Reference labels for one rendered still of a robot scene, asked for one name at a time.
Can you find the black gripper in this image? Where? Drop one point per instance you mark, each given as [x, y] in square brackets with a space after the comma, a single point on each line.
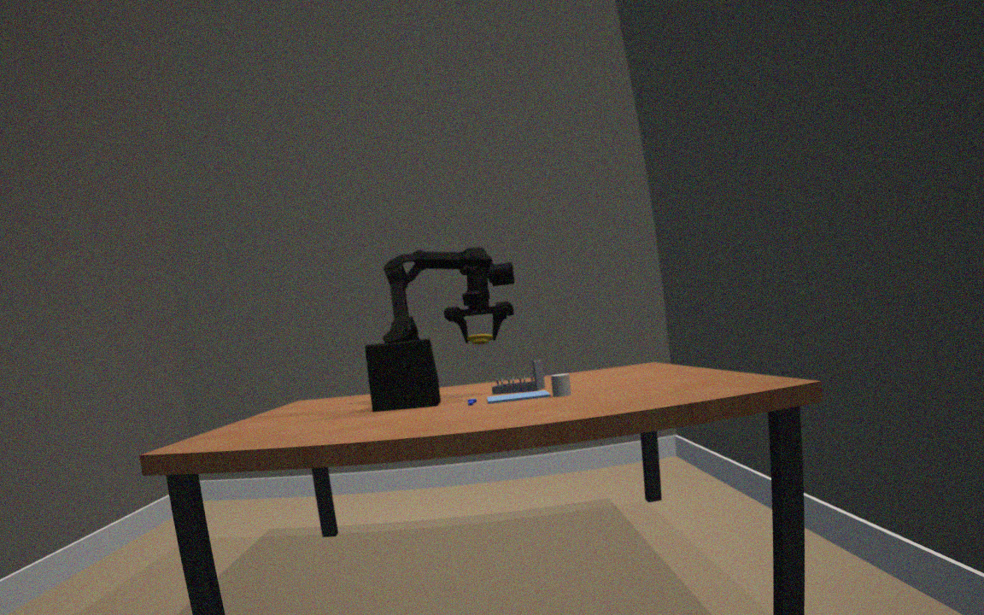
[500, 312]

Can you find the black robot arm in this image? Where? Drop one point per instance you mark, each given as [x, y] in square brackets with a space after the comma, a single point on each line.
[473, 262]

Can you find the grey cylinder with white end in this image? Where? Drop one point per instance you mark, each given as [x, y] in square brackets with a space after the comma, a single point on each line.
[561, 385]

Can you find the light blue mat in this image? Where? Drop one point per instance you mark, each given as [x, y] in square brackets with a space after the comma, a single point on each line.
[518, 397]

